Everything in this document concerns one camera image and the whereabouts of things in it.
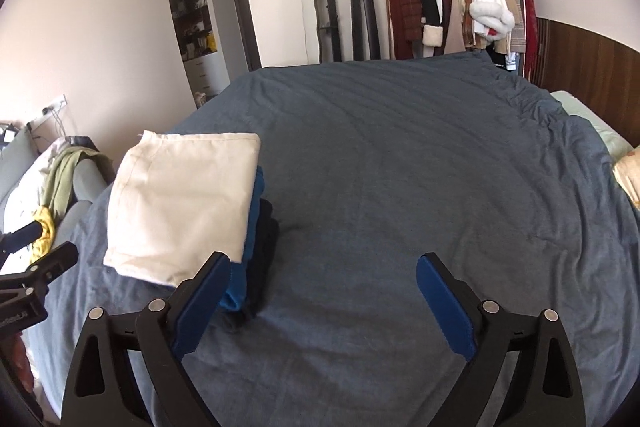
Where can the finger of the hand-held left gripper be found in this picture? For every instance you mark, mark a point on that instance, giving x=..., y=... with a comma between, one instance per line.
x=20, y=239
x=50, y=264

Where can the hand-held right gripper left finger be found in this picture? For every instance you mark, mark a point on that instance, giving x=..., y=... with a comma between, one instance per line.
x=202, y=307

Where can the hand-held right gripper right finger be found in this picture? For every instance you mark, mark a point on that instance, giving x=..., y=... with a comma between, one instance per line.
x=445, y=307

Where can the cream pants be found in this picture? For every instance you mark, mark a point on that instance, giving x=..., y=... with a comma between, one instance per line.
x=180, y=197

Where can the person's left forearm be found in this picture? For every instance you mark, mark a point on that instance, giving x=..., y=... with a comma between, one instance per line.
x=17, y=357

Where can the yellow crumpled cloth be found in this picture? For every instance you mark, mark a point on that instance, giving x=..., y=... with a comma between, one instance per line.
x=44, y=232

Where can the blue folded cloth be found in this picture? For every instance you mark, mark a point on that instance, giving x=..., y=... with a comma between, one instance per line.
x=245, y=277

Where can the green cloth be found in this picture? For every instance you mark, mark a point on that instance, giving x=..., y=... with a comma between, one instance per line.
x=62, y=177

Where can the navy folded cloth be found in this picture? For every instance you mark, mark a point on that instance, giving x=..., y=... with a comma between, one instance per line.
x=265, y=247

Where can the grey-blue bed duvet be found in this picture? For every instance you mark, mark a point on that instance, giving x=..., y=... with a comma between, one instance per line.
x=400, y=167

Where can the cream leaf-print pillow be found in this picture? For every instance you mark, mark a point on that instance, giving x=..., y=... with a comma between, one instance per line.
x=630, y=177

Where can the pale green pillow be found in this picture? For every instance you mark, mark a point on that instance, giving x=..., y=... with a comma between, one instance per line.
x=595, y=122

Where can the yellow bag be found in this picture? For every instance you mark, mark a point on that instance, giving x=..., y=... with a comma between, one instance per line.
x=212, y=44

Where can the brown wooden headboard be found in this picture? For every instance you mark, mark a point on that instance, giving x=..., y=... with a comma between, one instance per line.
x=585, y=57

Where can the dark wooden door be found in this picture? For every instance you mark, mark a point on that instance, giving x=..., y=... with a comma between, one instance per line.
x=245, y=22

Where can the white plush scarf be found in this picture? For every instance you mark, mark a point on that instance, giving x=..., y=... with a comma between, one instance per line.
x=492, y=18

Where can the black tower fan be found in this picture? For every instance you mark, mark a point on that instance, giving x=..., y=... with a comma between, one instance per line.
x=364, y=22

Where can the black coat stand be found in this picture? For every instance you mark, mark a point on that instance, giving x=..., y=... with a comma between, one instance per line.
x=330, y=22

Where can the row of hanging clothes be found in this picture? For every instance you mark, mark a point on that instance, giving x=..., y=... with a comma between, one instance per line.
x=405, y=2

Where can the white wall power strip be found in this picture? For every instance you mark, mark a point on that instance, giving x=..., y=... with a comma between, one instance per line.
x=50, y=109

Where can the arched wall shelf niche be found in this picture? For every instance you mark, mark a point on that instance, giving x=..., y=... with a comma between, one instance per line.
x=195, y=7

